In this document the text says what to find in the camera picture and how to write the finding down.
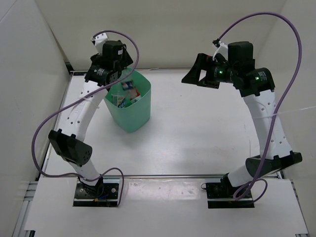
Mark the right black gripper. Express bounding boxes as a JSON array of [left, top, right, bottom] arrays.
[[181, 54, 238, 89]]

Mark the Pepsi label plastic bottle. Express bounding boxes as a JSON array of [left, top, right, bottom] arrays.
[[121, 80, 134, 91]]

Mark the blue white label clear bottle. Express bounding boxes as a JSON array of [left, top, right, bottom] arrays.
[[111, 91, 127, 109]]

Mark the red label plastic bottle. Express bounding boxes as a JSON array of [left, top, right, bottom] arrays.
[[127, 87, 142, 104]]

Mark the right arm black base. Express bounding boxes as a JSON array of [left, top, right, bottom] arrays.
[[200, 178, 254, 209]]

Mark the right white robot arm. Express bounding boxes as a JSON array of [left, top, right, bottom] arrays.
[[182, 41, 303, 198]]

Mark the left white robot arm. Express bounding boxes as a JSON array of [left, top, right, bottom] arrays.
[[48, 40, 133, 198]]

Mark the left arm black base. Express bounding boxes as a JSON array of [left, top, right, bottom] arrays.
[[73, 175, 125, 207]]

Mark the green plastic bin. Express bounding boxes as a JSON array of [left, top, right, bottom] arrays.
[[104, 71, 151, 132]]

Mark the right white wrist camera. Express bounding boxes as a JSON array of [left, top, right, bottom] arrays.
[[212, 39, 228, 61]]

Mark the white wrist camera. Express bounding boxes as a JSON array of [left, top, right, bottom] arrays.
[[212, 39, 228, 61], [90, 33, 109, 55]]

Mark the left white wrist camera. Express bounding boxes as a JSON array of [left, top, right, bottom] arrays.
[[90, 33, 109, 55]]

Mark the white cable tie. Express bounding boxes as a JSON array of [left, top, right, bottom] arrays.
[[256, 106, 316, 120]]

